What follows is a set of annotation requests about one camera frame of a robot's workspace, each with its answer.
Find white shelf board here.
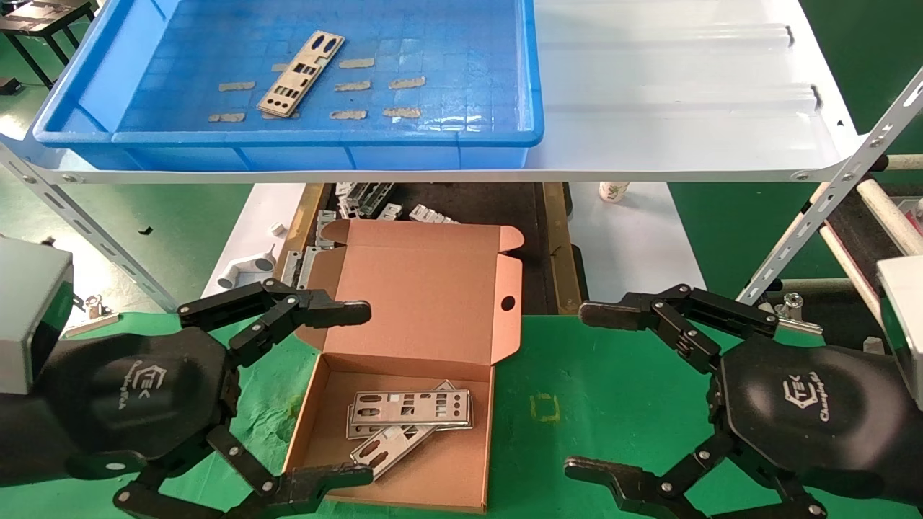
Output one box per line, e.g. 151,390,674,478
0,0,862,185

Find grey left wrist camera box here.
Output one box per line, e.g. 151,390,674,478
0,238,74,396

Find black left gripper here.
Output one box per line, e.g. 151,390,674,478
0,278,376,519

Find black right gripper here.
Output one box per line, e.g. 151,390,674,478
564,334,923,519

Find blue plastic tray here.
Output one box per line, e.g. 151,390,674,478
32,0,544,172

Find silver binder clip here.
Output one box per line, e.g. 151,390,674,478
768,292,824,336
69,294,120,337

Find white pipe fitting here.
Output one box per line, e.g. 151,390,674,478
216,245,277,290

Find grey metal tube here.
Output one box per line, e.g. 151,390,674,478
775,278,880,296

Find black rubber mat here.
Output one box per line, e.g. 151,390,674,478
826,184,913,289

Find silver metal shield plate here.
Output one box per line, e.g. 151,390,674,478
257,30,345,118
346,404,473,440
348,389,474,433
350,380,456,481

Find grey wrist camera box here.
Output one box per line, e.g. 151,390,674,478
876,254,923,410
0,238,74,396

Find black wood-framed tray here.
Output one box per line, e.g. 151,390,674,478
260,182,592,316

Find white perforated shelf upright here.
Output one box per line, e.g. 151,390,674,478
736,68,923,307
0,141,180,313

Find brown cardboard box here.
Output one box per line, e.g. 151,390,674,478
280,218,524,514

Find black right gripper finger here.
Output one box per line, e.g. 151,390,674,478
579,283,780,374

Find black side table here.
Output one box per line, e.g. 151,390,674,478
0,0,98,91

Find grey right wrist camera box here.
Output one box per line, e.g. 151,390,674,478
876,254,923,410

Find green table cloth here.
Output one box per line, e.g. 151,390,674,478
0,311,923,519

